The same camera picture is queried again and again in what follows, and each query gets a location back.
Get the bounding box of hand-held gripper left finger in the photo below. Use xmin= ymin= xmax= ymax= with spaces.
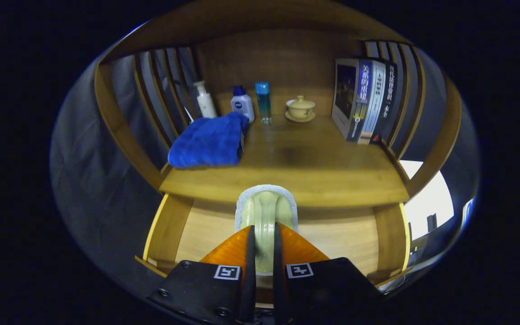
xmin=146 ymin=225 xmax=257 ymax=325

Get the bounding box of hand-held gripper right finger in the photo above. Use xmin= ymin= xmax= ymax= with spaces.
xmin=273 ymin=221 xmax=385 ymax=325

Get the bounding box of wooden drawer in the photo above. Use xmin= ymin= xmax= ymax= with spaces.
xmin=135 ymin=193 xmax=413 ymax=307

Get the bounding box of green handled scrubbing sponge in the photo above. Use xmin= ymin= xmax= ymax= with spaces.
xmin=235 ymin=184 xmax=299 ymax=277

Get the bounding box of wooden countertop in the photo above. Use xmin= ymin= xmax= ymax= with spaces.
xmin=158 ymin=113 xmax=410 ymax=209

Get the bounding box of wooden cabinet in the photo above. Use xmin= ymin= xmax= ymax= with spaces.
xmin=94 ymin=0 xmax=463 ymax=289

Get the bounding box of blue towel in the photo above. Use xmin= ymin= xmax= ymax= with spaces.
xmin=167 ymin=111 xmax=249 ymax=169

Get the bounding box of beige saucer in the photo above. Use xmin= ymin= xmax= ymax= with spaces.
xmin=285 ymin=111 xmax=316 ymax=123

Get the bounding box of beige lidded teacup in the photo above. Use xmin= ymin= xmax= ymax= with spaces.
xmin=286 ymin=95 xmax=316 ymax=119

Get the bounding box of white bottle blue cap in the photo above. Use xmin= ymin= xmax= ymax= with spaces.
xmin=230 ymin=85 xmax=255 ymax=123

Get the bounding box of teal bottle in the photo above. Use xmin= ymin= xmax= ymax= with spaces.
xmin=255 ymin=82 xmax=273 ymax=125

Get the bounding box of white pump bottle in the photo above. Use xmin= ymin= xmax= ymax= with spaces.
xmin=192 ymin=80 xmax=218 ymax=119

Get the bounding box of dark blue book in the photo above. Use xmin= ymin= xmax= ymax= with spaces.
xmin=331 ymin=58 xmax=373 ymax=143

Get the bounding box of white book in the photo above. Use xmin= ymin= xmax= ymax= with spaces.
xmin=358 ymin=60 xmax=387 ymax=145

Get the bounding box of black book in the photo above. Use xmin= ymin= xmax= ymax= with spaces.
xmin=371 ymin=63 xmax=398 ymax=145

